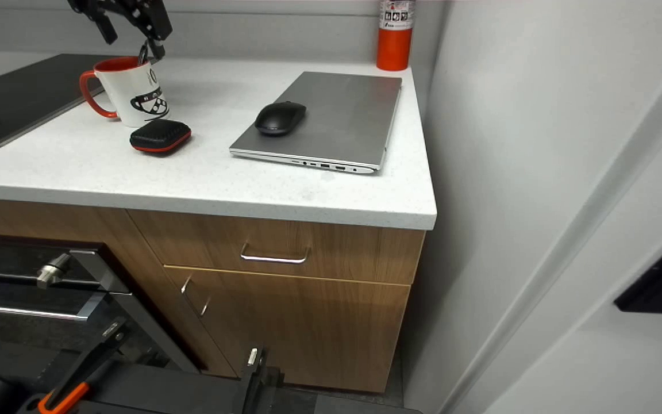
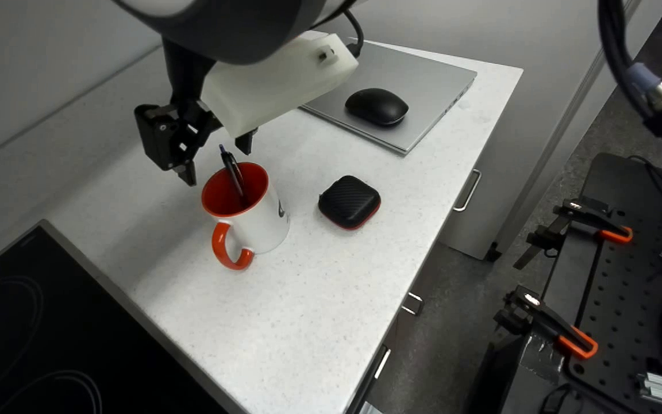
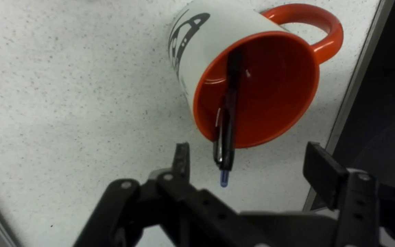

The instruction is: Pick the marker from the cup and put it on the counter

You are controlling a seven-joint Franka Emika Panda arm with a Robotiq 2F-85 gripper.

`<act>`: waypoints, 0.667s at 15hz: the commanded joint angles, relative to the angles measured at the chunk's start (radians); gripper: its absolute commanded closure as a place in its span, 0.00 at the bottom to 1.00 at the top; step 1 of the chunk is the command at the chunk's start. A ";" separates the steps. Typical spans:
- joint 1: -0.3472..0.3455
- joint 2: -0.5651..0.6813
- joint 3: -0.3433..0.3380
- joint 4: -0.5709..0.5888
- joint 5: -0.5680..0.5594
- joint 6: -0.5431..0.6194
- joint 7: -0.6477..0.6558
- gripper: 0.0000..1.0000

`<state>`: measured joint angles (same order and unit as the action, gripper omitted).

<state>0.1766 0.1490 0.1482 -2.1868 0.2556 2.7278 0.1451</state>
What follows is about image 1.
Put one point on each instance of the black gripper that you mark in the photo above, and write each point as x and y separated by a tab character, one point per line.
138	15

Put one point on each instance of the white mug orange inside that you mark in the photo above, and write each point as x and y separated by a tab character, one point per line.
126	87

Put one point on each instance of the black red earbud case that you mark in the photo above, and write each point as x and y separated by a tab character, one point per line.
162	137

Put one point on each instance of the grey closed laptop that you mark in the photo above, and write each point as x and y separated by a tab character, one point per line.
10	100

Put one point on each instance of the black computer mouse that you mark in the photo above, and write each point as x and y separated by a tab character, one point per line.
280	117

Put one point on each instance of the silver closed laptop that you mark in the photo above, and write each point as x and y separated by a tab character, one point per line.
346	116

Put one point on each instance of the silver oven knob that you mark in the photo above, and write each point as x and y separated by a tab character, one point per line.
54	269

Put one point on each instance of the orange bottle white label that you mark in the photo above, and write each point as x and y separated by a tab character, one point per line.
394	46

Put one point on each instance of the wooden drawer front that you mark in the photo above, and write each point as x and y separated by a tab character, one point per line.
361	249

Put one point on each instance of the wooden cabinet door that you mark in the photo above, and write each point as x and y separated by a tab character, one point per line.
308	329

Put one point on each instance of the orange black clamp tool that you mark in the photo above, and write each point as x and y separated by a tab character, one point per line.
63	398

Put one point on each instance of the black mount silver knob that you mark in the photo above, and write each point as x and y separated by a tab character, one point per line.
257	382

